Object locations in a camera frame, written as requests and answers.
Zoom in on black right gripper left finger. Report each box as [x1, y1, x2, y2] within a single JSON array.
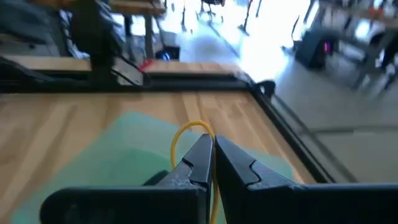
[[39, 133, 216, 224]]

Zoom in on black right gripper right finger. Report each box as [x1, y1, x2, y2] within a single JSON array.
[[215, 134, 398, 224]]

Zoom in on wide black rubber band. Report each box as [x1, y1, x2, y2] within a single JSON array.
[[142, 169, 170, 187]]

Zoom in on yellow rubber band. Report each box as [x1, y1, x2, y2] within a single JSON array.
[[170, 119, 220, 224]]

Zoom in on translucent green plastic bin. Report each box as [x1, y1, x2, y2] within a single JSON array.
[[9, 111, 295, 224]]

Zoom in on red tag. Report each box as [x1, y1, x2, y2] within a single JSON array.
[[138, 58, 154, 73]]

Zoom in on black box with pink light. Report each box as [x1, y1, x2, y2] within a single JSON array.
[[295, 29, 340, 69]]

